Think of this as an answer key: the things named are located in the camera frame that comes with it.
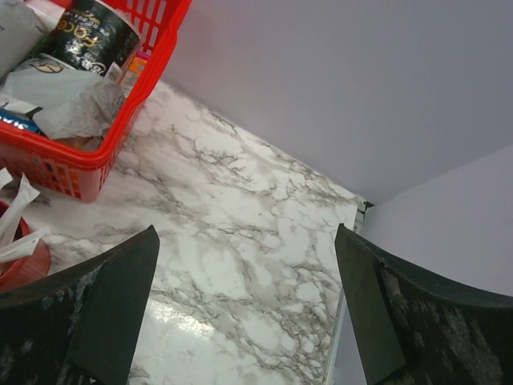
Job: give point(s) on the black printed can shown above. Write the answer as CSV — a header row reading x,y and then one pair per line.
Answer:
x,y
93,36

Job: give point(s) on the grey cloth in basket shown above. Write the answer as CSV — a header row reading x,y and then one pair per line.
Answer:
x,y
69,102

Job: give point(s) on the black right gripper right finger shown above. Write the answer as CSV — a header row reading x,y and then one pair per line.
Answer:
x,y
413,326

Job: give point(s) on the red straw holder cup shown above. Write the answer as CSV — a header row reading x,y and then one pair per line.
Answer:
x,y
26,270

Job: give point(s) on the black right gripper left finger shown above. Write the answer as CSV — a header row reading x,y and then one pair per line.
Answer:
x,y
80,325

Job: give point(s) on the white wrapped straws bundle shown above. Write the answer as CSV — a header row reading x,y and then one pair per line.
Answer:
x,y
12,250

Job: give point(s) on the red plastic shopping basket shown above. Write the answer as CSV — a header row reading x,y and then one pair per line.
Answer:
x,y
79,166

